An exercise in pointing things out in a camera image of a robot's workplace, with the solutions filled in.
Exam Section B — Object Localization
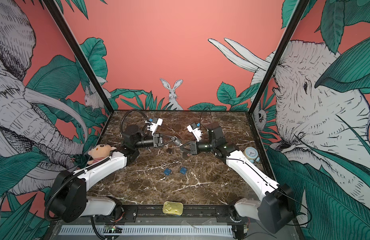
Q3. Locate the plush doll toy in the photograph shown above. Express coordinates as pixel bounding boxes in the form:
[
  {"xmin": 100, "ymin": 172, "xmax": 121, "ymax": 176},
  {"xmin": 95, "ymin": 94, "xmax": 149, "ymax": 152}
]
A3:
[{"xmin": 87, "ymin": 144, "xmax": 116, "ymax": 165}]

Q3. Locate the right black frame post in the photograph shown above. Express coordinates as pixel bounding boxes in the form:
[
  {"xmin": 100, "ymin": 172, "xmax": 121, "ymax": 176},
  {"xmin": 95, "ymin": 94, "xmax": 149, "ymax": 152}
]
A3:
[{"xmin": 248, "ymin": 0, "xmax": 309, "ymax": 115}]

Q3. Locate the small alarm clock teal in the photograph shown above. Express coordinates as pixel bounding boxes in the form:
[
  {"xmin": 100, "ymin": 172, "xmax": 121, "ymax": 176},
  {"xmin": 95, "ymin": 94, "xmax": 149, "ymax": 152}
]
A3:
[{"xmin": 243, "ymin": 147, "xmax": 260, "ymax": 163}]

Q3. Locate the white vented strip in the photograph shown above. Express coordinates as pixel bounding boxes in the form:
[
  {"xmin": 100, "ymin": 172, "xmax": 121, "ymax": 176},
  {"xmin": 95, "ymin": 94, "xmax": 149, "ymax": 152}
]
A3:
[{"xmin": 58, "ymin": 225, "xmax": 233, "ymax": 237}]

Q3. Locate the black frame post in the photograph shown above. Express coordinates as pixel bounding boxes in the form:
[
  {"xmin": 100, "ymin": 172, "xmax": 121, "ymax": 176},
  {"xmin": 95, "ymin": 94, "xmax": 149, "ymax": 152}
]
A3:
[
  {"xmin": 248, "ymin": 0, "xmax": 309, "ymax": 115},
  {"xmin": 43, "ymin": 0, "xmax": 114, "ymax": 114}
]

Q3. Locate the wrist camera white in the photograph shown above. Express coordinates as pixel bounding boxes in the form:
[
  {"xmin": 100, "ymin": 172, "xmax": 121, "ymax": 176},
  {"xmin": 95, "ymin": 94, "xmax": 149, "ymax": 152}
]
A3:
[
  {"xmin": 187, "ymin": 123, "xmax": 202, "ymax": 142},
  {"xmin": 145, "ymin": 118, "xmax": 163, "ymax": 135}
]

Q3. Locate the yellow tin can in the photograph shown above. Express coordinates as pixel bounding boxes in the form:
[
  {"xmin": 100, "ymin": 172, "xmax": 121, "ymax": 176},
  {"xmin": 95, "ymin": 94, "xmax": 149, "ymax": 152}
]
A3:
[{"xmin": 163, "ymin": 201, "xmax": 184, "ymax": 216}]

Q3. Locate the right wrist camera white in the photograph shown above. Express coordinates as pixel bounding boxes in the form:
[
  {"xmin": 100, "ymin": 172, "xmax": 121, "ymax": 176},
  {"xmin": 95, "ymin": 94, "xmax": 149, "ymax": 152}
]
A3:
[{"xmin": 187, "ymin": 123, "xmax": 202, "ymax": 142}]

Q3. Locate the small circuit board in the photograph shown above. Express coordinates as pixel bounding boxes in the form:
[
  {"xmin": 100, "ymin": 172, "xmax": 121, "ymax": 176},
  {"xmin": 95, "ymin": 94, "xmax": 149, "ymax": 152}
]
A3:
[{"xmin": 103, "ymin": 225, "xmax": 123, "ymax": 235}]

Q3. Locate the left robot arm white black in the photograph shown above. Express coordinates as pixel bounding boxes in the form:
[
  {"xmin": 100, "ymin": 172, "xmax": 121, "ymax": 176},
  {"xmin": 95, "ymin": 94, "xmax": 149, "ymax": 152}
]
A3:
[{"xmin": 44, "ymin": 125, "xmax": 167, "ymax": 223}]

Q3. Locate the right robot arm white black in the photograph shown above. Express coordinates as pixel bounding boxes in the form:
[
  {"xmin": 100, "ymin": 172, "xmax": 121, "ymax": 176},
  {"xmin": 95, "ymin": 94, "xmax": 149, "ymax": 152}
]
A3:
[{"xmin": 180, "ymin": 123, "xmax": 296, "ymax": 234}]

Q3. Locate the black mounting rail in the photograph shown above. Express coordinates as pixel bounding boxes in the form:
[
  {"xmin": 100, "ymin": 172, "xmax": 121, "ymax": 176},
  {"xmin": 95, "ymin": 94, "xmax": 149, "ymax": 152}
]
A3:
[{"xmin": 53, "ymin": 203, "xmax": 296, "ymax": 224}]

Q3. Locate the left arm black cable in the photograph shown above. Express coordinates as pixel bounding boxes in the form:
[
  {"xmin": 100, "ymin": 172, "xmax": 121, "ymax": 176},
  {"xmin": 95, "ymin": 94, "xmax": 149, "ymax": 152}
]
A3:
[{"xmin": 120, "ymin": 109, "xmax": 149, "ymax": 136}]

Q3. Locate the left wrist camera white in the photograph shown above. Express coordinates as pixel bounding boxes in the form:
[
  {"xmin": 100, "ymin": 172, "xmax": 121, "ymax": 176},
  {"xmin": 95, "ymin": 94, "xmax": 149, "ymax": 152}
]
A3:
[{"xmin": 145, "ymin": 118, "xmax": 163, "ymax": 135}]

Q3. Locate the left black frame post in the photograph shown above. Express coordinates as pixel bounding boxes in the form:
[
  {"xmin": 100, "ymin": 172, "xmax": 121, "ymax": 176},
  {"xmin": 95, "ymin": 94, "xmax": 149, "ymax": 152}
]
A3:
[{"xmin": 43, "ymin": 0, "xmax": 114, "ymax": 114}]

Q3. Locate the blue padlock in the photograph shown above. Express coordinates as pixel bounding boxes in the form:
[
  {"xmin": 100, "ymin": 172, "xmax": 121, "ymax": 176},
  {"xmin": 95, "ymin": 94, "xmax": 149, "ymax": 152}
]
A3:
[
  {"xmin": 180, "ymin": 167, "xmax": 187, "ymax": 175},
  {"xmin": 164, "ymin": 168, "xmax": 172, "ymax": 176}
]

